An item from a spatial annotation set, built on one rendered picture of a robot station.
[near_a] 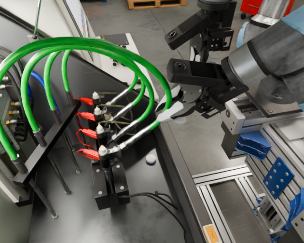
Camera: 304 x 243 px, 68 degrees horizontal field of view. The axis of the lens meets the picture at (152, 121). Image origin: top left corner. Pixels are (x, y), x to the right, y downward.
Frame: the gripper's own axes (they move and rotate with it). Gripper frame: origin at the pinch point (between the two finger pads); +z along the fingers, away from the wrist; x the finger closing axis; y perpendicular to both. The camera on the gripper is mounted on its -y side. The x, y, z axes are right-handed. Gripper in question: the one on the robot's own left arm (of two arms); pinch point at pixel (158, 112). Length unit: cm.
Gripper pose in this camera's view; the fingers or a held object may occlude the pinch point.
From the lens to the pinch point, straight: 55.9
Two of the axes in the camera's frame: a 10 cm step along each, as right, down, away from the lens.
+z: -7.0, 4.3, 5.8
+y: 7.2, 3.5, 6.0
